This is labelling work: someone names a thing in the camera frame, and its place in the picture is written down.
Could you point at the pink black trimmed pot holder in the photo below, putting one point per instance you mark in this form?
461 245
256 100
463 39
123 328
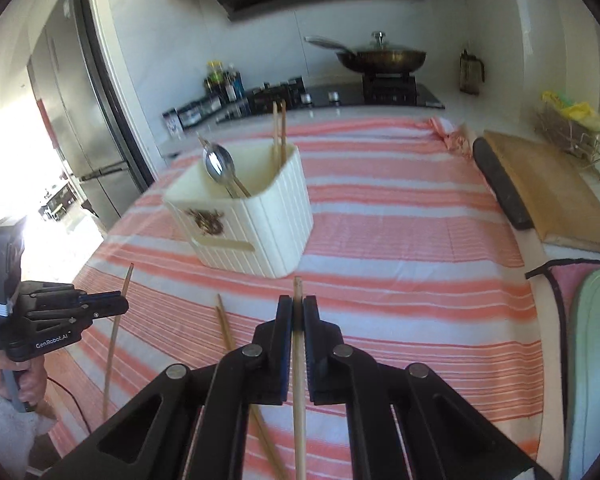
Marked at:
567 285

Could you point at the yellow cap oil bottle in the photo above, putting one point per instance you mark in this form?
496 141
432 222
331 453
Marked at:
214 79

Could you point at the black gas stove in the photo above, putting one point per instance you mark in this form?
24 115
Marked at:
340 97

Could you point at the white label spice jar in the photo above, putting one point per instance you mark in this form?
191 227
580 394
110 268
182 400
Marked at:
171 122

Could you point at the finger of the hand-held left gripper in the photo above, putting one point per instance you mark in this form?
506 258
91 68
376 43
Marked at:
100 311
100 298

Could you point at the person's left forearm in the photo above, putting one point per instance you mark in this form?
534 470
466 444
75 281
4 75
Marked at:
10 427

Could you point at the wooden cutting board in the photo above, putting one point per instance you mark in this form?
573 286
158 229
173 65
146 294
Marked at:
560 195

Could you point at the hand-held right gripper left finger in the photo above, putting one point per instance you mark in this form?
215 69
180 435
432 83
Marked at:
283 345

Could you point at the silver refrigerator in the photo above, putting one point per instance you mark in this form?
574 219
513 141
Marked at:
90 125

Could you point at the wooden chopstick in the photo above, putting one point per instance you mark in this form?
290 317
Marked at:
299 410
227 335
112 360
283 132
277 135

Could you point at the dark sauce bottle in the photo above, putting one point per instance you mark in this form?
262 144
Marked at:
232 85

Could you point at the row of dark spice jars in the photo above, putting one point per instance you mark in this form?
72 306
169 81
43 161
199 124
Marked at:
197 112

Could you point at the small metal spoon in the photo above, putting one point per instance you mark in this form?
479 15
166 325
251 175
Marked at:
211 171

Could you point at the cream ribbed utensil holder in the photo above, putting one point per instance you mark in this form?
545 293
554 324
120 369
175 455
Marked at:
270 230

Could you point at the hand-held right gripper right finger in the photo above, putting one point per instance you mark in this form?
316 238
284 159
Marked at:
312 350

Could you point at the large metal spoon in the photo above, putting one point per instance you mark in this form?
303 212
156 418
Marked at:
224 157

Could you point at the glass wok lid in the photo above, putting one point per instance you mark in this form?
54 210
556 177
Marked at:
380 47

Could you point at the pink white striped cloth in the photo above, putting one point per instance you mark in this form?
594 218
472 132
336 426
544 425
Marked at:
405 240

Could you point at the dark wok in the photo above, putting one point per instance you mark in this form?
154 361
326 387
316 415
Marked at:
380 62

